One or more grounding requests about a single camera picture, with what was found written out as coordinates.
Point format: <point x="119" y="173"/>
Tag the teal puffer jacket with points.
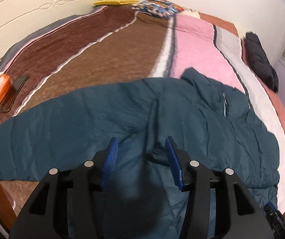
<point x="212" y="122"/>

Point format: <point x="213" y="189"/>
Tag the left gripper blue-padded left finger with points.
<point x="45" y="213"/>

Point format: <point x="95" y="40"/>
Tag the black smartphone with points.
<point x="13" y="92"/>

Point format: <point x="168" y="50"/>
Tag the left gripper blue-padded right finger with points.
<point x="237" y="215"/>

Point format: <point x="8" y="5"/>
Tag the striped fleece bed blanket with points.
<point x="115" y="44"/>

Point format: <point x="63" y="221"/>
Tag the yellow pillow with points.
<point x="115" y="2"/>

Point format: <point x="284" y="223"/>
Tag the colourful patterned pillow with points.
<point x="158" y="8"/>

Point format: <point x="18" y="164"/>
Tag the black folded jacket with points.
<point x="259" y="63"/>

